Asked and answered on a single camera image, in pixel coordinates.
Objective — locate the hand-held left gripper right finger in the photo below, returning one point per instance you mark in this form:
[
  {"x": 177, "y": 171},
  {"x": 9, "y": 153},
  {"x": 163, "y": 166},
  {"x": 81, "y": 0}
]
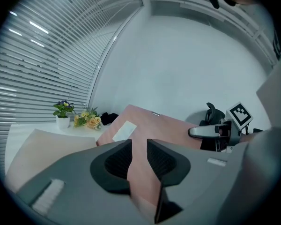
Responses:
[{"x": 196, "y": 184}]

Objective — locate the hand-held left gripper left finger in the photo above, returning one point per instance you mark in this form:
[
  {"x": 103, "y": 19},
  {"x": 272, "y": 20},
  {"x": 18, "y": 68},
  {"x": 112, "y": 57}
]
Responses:
[{"x": 79, "y": 184}]

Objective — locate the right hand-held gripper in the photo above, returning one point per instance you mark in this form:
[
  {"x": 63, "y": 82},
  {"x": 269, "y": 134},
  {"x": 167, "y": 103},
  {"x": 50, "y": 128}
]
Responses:
[{"x": 240, "y": 115}]

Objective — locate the pink file box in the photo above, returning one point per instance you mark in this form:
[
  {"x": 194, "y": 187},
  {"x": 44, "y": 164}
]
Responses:
[{"x": 159, "y": 130}]

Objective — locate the person's right forearm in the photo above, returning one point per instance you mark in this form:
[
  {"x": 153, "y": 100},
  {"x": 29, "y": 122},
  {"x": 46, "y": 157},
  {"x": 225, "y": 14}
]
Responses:
[{"x": 248, "y": 138}]

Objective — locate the black mesh office chair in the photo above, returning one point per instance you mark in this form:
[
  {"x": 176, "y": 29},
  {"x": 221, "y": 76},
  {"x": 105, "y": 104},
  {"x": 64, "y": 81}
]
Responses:
[{"x": 213, "y": 115}]

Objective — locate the yellow artificial flower bouquet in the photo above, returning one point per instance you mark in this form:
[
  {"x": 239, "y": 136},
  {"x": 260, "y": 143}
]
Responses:
[{"x": 90, "y": 121}]

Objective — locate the black cloth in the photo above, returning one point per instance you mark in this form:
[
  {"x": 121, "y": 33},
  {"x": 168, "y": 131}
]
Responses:
[{"x": 108, "y": 118}]

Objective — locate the purple flower potted plant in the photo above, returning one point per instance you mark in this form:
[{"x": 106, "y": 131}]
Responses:
[{"x": 63, "y": 114}]

